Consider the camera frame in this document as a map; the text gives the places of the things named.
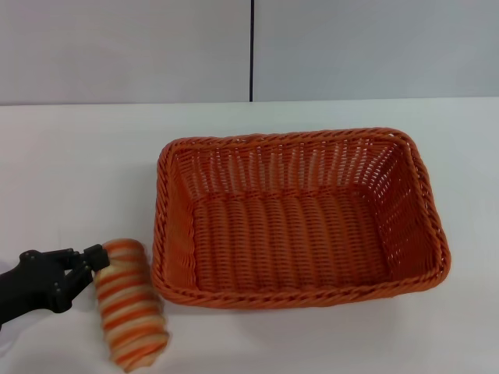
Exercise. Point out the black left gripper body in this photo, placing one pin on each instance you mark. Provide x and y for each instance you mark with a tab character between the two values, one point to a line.
31	280

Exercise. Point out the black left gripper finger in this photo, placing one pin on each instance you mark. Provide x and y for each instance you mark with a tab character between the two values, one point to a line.
83	278
95	257

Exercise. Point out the orange white striped bread roll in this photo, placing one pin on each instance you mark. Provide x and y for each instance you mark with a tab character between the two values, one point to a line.
128	304

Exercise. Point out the orange woven wicker basket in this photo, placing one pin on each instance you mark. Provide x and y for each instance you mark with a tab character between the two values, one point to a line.
296	233

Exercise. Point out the dark vertical wall strip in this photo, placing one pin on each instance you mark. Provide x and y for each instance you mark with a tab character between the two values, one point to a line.
252	50

